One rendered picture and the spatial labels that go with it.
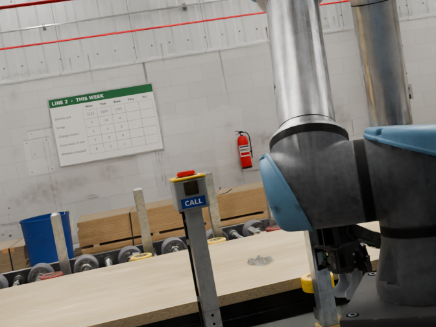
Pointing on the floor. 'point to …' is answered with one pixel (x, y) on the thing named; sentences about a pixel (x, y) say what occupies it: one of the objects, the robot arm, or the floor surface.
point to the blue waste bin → (45, 238)
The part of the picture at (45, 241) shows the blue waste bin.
